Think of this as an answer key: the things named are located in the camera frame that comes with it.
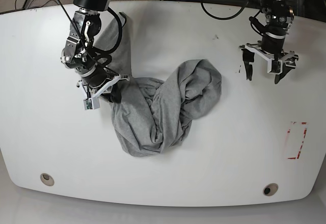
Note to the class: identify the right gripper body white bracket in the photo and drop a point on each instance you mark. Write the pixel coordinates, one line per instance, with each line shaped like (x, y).
(97, 81)

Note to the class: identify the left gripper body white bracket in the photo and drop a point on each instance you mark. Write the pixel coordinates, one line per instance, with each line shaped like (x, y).
(271, 48)

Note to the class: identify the grey T-shirt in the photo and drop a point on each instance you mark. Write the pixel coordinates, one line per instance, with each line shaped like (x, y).
(155, 115)

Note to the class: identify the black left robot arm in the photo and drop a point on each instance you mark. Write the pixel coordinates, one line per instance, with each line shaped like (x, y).
(279, 18)

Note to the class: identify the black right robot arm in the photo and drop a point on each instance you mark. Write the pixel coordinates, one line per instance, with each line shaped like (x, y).
(98, 50)

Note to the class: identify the red tape rectangle marking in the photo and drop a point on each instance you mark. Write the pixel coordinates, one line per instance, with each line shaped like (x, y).
(295, 138)

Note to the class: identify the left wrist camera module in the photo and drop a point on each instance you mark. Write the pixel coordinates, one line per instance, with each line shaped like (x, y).
(274, 67)

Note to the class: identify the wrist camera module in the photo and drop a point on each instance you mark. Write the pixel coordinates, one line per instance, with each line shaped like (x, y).
(91, 103)
(274, 67)

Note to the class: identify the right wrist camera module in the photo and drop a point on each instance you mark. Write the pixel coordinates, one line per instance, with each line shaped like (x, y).
(91, 103)

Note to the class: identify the left table cable grommet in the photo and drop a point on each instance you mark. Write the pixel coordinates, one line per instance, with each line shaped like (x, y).
(46, 179)

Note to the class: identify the table cable grommet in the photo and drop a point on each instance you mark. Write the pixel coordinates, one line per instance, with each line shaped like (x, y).
(270, 189)
(46, 179)

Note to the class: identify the right table cable grommet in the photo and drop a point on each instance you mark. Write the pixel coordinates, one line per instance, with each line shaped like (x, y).
(270, 189)

